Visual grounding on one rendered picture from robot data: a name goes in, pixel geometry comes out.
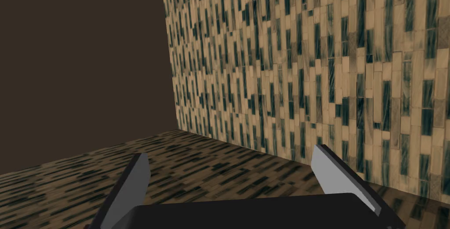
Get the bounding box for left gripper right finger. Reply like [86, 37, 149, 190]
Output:
[310, 144, 397, 223]

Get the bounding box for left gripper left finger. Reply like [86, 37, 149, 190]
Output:
[89, 153, 152, 229]

